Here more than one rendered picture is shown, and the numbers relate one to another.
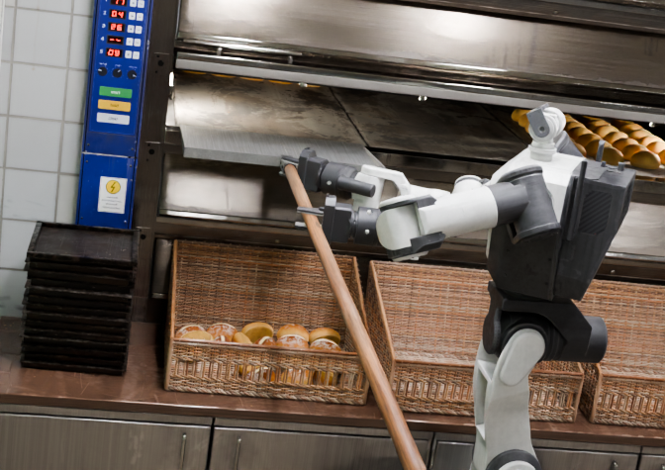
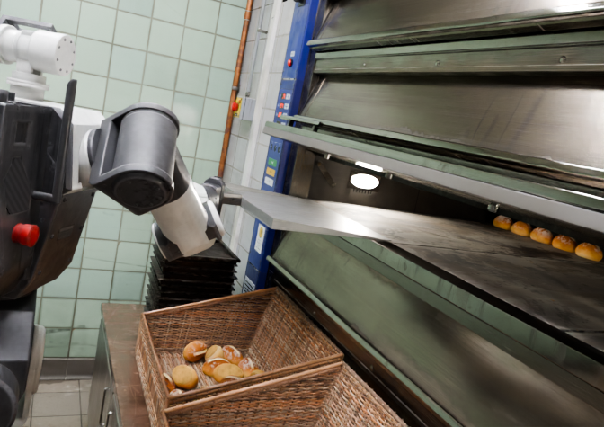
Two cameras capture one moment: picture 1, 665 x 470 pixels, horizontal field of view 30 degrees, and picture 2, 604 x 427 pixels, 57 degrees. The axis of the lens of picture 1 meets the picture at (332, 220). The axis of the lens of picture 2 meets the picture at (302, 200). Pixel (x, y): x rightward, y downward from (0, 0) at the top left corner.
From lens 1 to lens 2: 3.40 m
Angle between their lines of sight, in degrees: 74
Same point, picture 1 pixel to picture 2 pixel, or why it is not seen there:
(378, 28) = (395, 105)
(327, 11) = (372, 93)
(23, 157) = not seen: hidden behind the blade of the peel
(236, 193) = (304, 258)
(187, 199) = (284, 254)
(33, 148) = not seen: hidden behind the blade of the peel
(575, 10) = (592, 50)
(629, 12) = not seen: outside the picture
